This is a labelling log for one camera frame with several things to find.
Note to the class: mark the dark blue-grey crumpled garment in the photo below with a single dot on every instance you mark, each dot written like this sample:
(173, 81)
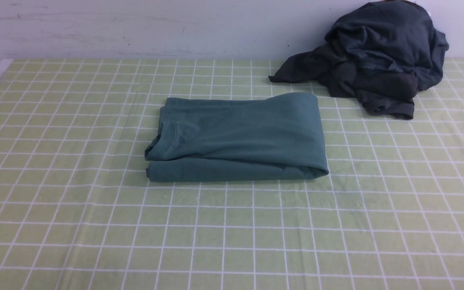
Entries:
(395, 36)

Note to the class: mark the green long-sleeve top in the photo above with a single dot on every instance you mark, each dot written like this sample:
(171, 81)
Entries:
(208, 140)

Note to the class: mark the dark brown-grey crumpled garment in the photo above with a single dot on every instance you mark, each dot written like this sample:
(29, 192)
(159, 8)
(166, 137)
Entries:
(379, 93)

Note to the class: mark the green checkered tablecloth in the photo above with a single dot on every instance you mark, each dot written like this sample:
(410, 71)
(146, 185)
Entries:
(78, 213)

